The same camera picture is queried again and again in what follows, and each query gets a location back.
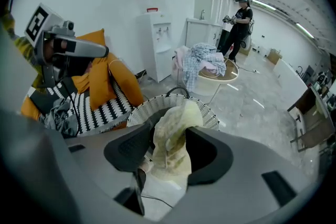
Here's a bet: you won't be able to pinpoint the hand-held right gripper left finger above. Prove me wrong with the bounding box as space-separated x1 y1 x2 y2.
62 122 155 224

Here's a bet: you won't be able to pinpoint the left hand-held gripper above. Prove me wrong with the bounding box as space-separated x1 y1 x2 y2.
24 3 110 87

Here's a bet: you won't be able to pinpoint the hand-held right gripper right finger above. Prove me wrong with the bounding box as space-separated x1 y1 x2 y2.
165 126 320 224

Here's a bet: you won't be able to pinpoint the cream shirt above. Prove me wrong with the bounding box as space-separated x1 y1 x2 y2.
151 101 204 187

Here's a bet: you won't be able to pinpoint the woven laundry basket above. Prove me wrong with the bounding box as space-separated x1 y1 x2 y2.
126 86 220 132

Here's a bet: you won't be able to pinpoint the grey garment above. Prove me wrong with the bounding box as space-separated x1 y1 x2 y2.
39 98 80 139

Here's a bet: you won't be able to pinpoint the pink clothes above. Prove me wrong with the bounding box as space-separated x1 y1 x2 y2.
172 45 227 79

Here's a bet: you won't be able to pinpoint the blue checked clothes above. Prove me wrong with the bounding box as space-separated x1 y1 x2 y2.
182 42 227 93

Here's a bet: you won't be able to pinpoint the large orange cushion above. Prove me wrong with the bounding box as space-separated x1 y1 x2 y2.
71 28 109 94

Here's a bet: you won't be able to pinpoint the small orange cushion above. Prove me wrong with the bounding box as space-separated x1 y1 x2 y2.
88 52 118 111

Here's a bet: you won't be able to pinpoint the black white patterned blanket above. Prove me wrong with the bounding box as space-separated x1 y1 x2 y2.
28 80 138 137

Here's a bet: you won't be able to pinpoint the orange sofa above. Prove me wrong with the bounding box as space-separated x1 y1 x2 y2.
20 52 145 131

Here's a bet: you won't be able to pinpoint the wooden desk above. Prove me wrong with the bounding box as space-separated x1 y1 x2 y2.
287 86 336 153

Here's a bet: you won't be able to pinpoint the white counter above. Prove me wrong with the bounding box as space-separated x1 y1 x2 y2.
272 58 308 89

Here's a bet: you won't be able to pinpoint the white sink cabinet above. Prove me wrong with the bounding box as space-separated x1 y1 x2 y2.
185 9 224 48

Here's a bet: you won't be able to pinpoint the cardboard box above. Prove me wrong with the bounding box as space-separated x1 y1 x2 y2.
266 48 284 66

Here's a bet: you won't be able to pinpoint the ceiling tube light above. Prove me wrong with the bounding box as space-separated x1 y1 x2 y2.
295 22 315 39
251 0 277 11

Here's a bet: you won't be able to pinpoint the thin white cable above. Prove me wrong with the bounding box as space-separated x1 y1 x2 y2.
108 59 123 83

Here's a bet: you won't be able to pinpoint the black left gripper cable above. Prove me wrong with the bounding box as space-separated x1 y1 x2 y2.
60 80 81 137

